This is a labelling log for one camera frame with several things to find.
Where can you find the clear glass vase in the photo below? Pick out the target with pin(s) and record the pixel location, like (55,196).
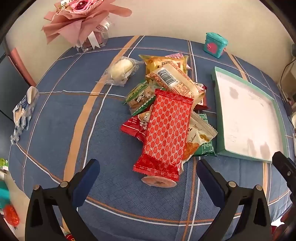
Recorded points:
(99,38)

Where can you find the beige barcode snack packet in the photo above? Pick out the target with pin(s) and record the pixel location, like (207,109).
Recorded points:
(175,81)

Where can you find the green cow snack packet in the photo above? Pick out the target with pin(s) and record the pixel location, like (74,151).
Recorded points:
(138,97)

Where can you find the blue and white packet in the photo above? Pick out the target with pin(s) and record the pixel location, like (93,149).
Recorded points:
(22,111)

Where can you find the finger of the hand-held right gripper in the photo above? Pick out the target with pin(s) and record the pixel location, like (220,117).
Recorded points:
(283,163)

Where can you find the dark red snack packet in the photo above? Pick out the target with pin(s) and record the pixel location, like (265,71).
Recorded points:
(201,105)

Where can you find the black power adapter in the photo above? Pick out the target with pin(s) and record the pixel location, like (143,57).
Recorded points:
(289,107)

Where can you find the pink padded frame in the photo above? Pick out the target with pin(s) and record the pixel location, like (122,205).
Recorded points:
(19,62)

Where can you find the blue plaid tablecloth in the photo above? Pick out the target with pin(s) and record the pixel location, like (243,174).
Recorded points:
(69,99)

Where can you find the green-rimmed white tray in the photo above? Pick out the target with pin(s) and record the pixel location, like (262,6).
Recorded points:
(247,115)

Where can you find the round pink snack packet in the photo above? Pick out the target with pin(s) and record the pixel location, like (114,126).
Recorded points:
(159,183)

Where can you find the white cookie snack packet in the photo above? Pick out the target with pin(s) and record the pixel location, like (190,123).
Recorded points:
(196,136)

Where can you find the yellow snack packet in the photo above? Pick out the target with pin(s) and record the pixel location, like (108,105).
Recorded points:
(155,63)

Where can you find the red cartoon snack packet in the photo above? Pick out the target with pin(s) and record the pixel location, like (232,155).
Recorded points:
(133,126)

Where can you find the small teal tin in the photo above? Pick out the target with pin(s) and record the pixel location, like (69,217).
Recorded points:
(214,46)

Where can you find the green and white snack packet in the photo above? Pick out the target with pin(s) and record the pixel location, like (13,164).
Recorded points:
(205,148)

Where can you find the pink paper flower bouquet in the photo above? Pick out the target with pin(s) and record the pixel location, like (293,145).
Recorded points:
(76,23)

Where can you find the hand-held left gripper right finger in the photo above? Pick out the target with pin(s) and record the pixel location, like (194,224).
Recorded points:
(210,183)

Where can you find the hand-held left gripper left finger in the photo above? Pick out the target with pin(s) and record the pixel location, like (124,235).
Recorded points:
(85,183)

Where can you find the red patterned snack packet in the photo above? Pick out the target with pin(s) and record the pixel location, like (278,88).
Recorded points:
(166,134)

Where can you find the orange packet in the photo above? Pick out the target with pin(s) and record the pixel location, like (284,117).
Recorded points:
(10,215)

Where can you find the clear-wrapped white bun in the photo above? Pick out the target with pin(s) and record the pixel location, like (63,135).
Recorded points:
(121,68)

